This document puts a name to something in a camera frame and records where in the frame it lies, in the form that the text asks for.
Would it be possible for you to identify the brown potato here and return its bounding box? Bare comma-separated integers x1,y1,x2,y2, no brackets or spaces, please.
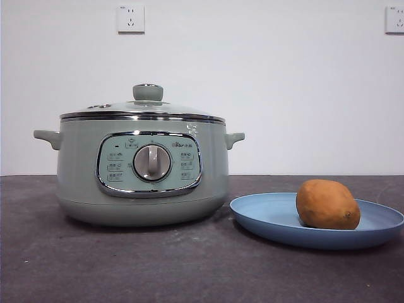
295,179,361,230

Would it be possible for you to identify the pale green electric steamer pot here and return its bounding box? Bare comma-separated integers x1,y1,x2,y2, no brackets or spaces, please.
33,118,246,227

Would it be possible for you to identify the glass lid with green knob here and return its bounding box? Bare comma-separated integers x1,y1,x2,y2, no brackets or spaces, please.
59,83,227,123

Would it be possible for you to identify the blue round plate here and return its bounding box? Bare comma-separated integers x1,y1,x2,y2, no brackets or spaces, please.
229,192,404,251

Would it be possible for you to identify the white wall socket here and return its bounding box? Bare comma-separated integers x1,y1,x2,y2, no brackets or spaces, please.
385,5,404,35
117,4,146,34

